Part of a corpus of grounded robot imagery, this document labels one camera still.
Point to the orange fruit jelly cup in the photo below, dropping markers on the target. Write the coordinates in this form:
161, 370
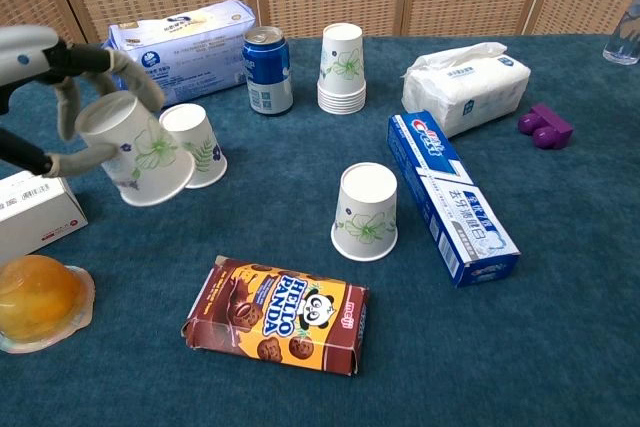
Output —
35, 297

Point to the white paper cup fern print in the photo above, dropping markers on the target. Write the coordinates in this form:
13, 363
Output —
206, 147

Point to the white paper cup flower print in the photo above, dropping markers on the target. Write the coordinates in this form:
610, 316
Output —
365, 217
135, 157

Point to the Hello Panda biscuit box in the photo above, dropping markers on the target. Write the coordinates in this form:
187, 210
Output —
280, 314

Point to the clear glass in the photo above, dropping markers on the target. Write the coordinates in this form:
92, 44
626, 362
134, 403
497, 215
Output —
622, 42

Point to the purple toy building block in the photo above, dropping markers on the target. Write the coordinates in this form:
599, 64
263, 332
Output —
550, 127

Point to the teal table cloth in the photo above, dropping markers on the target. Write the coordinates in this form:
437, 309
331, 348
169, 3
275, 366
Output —
280, 187

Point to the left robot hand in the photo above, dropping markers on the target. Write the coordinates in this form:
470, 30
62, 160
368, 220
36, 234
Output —
25, 54

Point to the blue Crest toothpaste box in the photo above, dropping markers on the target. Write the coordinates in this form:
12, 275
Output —
450, 192

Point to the stack of white paper cups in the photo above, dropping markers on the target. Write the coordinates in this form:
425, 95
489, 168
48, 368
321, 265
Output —
341, 67

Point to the white open tissue pack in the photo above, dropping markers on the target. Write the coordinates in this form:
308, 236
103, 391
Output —
470, 92

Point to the blue drink can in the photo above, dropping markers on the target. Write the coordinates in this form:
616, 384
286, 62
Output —
267, 72

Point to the white cardboard box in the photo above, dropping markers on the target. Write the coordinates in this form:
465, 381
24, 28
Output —
30, 217

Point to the lavender wrapped tissue pack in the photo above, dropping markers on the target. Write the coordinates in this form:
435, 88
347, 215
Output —
200, 47

